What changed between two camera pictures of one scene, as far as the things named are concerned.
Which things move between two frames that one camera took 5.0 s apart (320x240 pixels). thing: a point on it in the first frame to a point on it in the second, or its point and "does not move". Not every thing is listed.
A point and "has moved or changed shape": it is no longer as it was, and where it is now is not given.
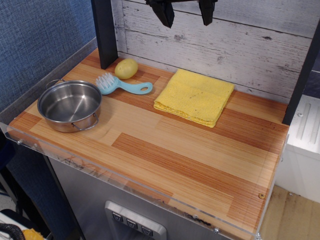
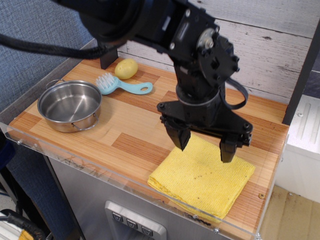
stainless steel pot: (69, 106) does not move
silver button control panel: (124, 223) does not move
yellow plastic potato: (126, 68) does not move
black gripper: (164, 11) to (205, 111)
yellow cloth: (195, 97) has moved or changed shape
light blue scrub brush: (108, 83) does not move
